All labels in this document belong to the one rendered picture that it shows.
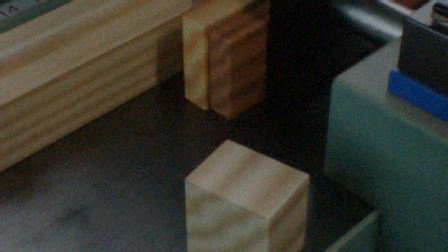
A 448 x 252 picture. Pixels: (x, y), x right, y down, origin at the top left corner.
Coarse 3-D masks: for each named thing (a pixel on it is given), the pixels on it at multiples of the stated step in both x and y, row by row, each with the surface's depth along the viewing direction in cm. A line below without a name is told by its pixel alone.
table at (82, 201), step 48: (144, 96) 50; (96, 144) 46; (144, 144) 46; (192, 144) 46; (240, 144) 46; (288, 144) 46; (0, 192) 43; (48, 192) 43; (96, 192) 43; (144, 192) 43; (336, 192) 43; (0, 240) 41; (48, 240) 41; (96, 240) 41; (144, 240) 41; (336, 240) 41
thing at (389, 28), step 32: (288, 0) 44; (320, 0) 46; (352, 0) 46; (384, 0) 46; (288, 32) 45; (320, 32) 48; (352, 32) 47; (384, 32) 45; (288, 64) 47; (320, 64) 49; (288, 96) 48
